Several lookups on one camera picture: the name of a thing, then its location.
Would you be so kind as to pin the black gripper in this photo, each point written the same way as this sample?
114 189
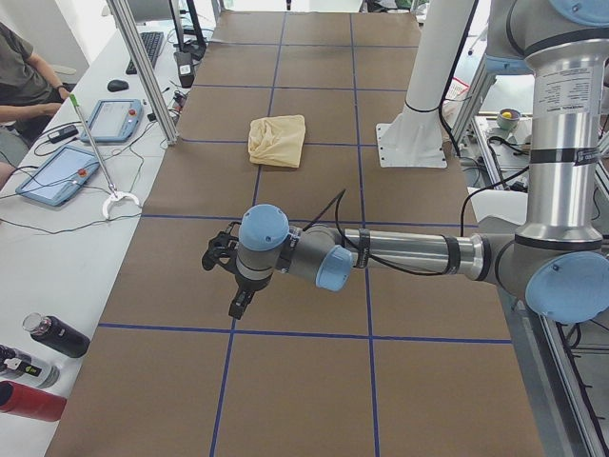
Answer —
245 288

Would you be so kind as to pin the cream long sleeve printed shirt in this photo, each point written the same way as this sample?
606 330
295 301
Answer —
277 141

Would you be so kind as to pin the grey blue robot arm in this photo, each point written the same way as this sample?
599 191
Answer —
553 262

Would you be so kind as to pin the reacher grabber stick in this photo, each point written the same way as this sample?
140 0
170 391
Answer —
115 195

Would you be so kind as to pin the black water bottle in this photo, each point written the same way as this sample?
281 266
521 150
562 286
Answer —
56 334

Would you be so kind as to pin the near blue teach pendant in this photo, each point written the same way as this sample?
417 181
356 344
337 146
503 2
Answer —
60 177

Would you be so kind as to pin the blue teach pendant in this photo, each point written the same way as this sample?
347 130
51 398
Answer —
60 177
113 121

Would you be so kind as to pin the far blue teach pendant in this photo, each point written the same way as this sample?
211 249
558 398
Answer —
113 121

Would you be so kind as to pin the grey water bottle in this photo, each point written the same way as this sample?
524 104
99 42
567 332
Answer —
23 368

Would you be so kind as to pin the black phone on desk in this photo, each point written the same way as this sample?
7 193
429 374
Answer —
63 133

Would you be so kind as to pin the black power adapter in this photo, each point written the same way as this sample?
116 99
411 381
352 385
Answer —
186 73

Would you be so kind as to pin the black computer mouse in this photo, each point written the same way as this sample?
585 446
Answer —
116 85

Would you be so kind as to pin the red water bottle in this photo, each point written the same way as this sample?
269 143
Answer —
29 402

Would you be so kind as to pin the black keyboard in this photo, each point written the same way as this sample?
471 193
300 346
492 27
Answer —
153 42

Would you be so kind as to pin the seated person in grey shirt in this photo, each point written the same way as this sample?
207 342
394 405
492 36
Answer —
31 91

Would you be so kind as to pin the green bowl with yellow ball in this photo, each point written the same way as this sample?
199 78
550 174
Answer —
508 119

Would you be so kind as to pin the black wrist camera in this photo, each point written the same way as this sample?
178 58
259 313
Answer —
222 250

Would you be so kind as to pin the aluminium frame post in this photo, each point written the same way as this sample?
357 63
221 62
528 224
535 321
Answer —
126 25

